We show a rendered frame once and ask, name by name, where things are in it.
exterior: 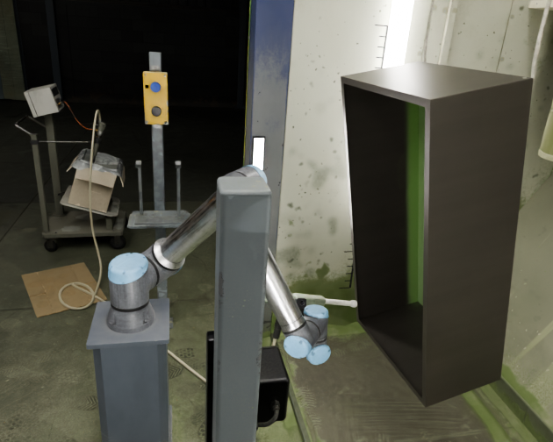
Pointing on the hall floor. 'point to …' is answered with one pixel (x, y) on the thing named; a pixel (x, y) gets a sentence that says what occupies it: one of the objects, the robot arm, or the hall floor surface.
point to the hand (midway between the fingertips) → (284, 303)
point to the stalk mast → (158, 173)
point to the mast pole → (239, 304)
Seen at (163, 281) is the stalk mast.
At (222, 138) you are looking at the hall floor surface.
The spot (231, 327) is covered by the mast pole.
